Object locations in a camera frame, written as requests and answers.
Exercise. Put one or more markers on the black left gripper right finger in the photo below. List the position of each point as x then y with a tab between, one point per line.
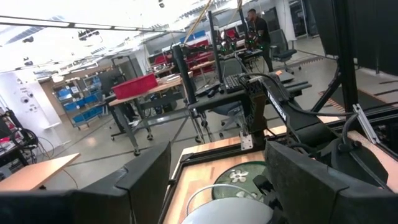
311	202

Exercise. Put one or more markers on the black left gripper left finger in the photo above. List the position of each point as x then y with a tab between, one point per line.
93	208

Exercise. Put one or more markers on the green floral plate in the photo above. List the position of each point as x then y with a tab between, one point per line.
236	177

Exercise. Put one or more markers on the blue patterned plate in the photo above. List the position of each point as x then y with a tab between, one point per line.
227	213

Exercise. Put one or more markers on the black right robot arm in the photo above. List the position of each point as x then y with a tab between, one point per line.
280	105

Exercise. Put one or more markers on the wooden table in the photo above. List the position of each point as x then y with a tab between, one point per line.
34	172

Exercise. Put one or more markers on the blue bin shelf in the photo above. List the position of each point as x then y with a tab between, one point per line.
84	105

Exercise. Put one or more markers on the white pillar with cameras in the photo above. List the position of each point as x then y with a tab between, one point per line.
28	102

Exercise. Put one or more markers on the red plastic bin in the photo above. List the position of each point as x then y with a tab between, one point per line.
135	87

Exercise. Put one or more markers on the black desk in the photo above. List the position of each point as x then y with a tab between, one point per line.
217	98

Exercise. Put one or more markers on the black keyboard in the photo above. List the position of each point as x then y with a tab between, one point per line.
234	84

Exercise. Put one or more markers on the wooden workbench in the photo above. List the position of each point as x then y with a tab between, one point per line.
168	84

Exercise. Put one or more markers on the black office chair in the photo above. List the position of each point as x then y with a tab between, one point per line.
280	46

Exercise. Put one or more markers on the thick black pole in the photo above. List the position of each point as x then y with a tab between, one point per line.
183	71

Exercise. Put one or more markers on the person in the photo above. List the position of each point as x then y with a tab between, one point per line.
262	31

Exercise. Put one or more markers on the thin black pole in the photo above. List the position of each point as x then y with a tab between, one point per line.
215	46

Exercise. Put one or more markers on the silver corner bracket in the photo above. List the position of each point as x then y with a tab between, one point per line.
246	140

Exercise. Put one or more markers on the silver angle bracket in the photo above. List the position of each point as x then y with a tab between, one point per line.
365	123

